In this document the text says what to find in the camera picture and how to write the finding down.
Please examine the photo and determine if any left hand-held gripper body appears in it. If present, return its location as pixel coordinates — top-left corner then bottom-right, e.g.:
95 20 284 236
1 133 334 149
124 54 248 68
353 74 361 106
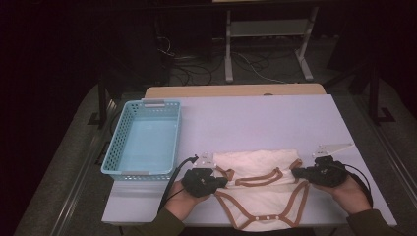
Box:
181 151 217 199

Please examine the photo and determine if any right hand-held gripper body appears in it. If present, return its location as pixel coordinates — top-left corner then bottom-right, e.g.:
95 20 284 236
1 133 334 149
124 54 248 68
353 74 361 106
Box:
303 142 356 189

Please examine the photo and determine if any cream baby bodysuit brown trim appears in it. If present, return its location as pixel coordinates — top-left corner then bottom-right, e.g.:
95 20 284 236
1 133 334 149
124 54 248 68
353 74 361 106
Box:
211 148 311 233

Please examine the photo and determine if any light blue plastic basket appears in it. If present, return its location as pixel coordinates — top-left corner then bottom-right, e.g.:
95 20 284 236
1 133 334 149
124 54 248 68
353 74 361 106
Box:
100 98 182 182

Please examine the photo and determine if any person's left hand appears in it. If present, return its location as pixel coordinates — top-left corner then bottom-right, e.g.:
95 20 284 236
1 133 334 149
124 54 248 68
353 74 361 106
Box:
163 179 210 221

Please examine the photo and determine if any person's right hand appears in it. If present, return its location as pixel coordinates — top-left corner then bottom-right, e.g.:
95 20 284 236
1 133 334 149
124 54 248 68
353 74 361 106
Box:
313 175 373 215

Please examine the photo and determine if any black metal stand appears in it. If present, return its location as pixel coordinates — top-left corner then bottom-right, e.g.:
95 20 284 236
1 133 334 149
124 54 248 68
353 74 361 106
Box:
368 63 396 126
88 75 111 130

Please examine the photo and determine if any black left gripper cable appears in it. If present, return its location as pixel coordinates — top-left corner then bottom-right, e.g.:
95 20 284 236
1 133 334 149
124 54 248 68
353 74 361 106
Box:
157 154 200 212

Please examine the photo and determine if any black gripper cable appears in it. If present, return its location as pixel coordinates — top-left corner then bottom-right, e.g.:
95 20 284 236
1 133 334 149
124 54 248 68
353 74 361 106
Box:
340 162 375 209
157 154 200 212

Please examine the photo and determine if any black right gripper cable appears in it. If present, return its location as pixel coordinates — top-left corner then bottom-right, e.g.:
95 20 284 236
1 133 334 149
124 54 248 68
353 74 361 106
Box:
340 162 375 209

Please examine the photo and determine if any metal floor rail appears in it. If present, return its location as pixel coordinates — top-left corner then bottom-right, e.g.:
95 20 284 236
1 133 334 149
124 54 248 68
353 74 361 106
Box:
48 97 116 236
355 96 417 198

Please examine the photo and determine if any white floor cable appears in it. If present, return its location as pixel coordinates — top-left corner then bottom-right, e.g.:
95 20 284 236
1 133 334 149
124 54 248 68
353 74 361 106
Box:
234 52 286 85

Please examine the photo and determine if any tangle of black floor cables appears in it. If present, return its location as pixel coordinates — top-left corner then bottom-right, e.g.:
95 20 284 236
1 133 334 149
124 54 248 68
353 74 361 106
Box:
156 35 227 87

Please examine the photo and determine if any white metal desk frame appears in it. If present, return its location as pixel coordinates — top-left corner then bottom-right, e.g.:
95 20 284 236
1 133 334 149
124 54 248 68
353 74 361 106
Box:
224 5 320 84

